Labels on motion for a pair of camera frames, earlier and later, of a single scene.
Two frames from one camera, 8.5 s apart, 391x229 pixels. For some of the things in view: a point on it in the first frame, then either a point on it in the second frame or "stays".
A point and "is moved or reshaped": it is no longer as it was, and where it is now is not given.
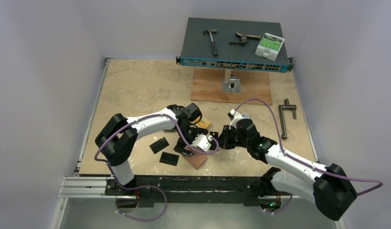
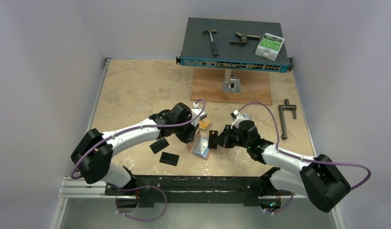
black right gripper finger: (223, 139) stays
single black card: (169, 159) stays
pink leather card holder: (197, 160) is moved or reshaped
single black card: (159, 145) stays
